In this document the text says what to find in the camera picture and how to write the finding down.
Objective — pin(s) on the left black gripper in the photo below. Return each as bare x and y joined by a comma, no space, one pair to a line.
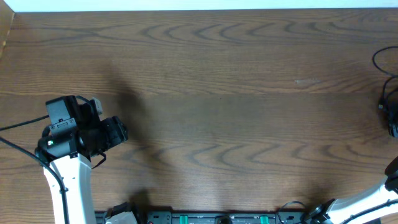
117,131

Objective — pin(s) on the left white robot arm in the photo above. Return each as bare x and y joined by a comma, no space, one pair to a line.
75,135

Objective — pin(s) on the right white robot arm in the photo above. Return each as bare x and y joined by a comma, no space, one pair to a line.
378,201

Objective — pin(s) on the cardboard side panel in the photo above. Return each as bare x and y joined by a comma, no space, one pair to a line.
6,19

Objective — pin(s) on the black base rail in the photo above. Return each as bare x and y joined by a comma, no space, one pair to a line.
130,213

